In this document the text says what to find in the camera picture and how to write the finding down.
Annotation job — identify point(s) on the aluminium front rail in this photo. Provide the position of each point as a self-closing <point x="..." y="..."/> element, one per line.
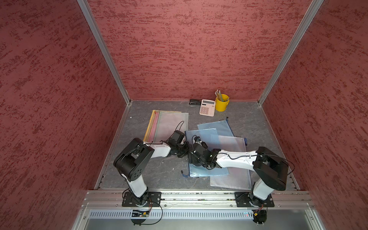
<point x="197" y="199"/>

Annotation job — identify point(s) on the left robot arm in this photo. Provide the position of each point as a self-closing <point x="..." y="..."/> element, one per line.
<point x="134" y="158"/>

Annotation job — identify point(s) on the yellow mesh document bag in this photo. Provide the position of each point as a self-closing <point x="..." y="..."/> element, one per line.
<point x="150" y="120"/>

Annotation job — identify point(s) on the clear white mesh document bag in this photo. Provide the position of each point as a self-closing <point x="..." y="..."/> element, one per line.
<point x="236" y="178"/>

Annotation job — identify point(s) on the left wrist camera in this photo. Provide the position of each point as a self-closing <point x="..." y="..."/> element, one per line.
<point x="175" y="136"/>

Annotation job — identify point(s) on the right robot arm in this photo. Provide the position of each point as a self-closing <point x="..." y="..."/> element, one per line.
<point x="271" y="168"/>

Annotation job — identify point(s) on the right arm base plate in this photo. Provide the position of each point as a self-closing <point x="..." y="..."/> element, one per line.
<point x="245" y="200"/>

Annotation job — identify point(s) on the right black connector box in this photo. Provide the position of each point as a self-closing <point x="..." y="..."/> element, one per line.
<point x="260" y="215"/>

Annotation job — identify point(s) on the left circuit board with cables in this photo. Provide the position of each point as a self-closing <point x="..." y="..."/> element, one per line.
<point x="141" y="214"/>

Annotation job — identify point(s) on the green mesh document bag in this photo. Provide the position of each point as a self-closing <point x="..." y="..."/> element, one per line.
<point x="168" y="122"/>

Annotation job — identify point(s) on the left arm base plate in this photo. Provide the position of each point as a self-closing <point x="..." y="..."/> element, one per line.
<point x="131" y="201"/>

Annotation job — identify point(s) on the pink calculator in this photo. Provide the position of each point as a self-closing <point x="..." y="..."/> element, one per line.
<point x="207" y="108"/>

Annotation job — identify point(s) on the pencils in mug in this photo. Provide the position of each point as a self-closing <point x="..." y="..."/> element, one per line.
<point x="219" y="95"/>

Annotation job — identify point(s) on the black stapler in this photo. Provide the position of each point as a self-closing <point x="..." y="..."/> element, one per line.
<point x="194" y="102"/>

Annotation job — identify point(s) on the perforated metal strip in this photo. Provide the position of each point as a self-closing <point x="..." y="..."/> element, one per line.
<point x="173" y="214"/>

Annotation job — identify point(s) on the blue mesh document bag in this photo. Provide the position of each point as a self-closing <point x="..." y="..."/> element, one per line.
<point x="223" y="128"/>
<point x="210" y="140"/>

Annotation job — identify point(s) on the pink mesh document bag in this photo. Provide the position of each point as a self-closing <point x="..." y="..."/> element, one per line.
<point x="153" y="126"/>

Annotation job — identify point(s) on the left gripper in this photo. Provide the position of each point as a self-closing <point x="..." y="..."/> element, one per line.
<point x="186" y="143"/>

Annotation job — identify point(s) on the yellow mug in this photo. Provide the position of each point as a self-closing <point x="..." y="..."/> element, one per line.
<point x="221" y="105"/>

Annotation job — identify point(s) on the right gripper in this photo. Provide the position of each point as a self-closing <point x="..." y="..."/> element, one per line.
<point x="192" y="158"/>

